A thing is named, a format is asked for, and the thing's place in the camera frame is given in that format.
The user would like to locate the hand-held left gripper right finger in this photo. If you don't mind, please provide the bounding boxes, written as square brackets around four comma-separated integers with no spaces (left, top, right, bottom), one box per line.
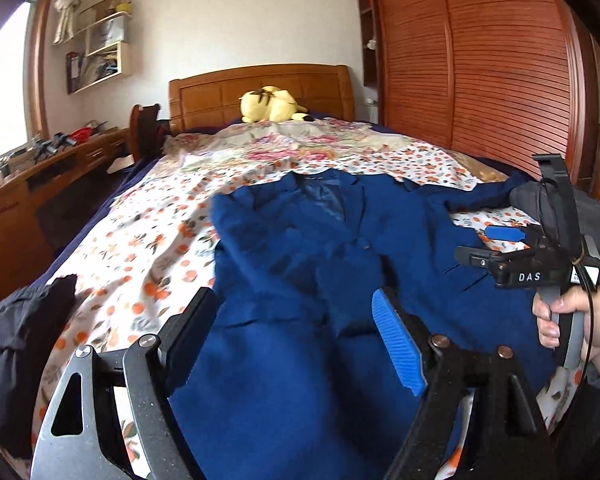
[371,287,558,480]

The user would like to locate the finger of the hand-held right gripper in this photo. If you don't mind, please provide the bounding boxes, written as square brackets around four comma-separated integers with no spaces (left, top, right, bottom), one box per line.
[484,225,545,250]
[453,245,507,275]

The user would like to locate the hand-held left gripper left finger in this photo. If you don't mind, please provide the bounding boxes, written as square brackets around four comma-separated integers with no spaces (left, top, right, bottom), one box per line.
[30,287,218,480]

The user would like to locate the blue suit jacket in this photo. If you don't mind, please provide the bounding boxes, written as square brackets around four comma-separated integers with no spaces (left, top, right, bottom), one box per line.
[167,169,556,480]

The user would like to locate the person's right hand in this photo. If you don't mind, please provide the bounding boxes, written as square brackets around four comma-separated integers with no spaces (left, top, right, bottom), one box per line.
[532,287,600,377]

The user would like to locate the dark grey cloth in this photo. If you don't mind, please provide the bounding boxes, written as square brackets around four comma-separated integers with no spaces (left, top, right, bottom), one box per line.
[509,179,600,263]

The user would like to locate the orange print bed sheet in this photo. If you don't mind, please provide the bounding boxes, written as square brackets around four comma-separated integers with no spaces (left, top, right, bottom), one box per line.
[30,139,588,480]

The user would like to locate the navy mattress sheet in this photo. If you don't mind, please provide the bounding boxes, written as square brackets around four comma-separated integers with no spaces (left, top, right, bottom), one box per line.
[40,125,173,286]

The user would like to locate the wooden slatted wardrobe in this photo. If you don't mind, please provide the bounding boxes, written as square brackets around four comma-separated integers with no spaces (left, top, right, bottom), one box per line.
[355,0,600,203]

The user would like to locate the black garment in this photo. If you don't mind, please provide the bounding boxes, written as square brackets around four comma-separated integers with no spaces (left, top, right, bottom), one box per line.
[0,274,79,461]

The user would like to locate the white paper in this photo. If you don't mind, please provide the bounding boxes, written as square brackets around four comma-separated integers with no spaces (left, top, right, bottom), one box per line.
[106,155,137,175]

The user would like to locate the wooden chair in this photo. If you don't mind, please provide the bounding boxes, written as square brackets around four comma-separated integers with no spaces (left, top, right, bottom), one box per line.
[129,103,172,165]

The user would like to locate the pink floral quilt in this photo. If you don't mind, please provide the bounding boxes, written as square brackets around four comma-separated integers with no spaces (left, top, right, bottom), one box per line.
[161,116,413,182]

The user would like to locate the wooden desk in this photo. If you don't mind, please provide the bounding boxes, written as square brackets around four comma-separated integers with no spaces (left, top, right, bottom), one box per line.
[0,126,132,306]

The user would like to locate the black gadgets on desk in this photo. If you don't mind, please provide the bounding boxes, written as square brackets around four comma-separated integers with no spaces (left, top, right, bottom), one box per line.
[31,132,77,157]

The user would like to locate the yellow plush toy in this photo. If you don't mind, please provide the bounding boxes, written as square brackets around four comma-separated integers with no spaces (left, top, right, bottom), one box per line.
[239,86,315,124]

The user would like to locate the wooden bed headboard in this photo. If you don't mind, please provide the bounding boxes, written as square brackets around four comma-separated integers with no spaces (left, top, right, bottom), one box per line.
[168,63,357,135]

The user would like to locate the window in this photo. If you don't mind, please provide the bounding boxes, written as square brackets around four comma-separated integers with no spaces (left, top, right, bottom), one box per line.
[0,0,37,167]

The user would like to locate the white hanging cloth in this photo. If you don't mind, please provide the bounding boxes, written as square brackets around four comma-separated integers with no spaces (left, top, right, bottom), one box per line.
[53,0,102,46]

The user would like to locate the white wall shelf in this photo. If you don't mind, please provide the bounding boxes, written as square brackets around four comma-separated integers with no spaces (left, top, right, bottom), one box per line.
[65,0,134,96]

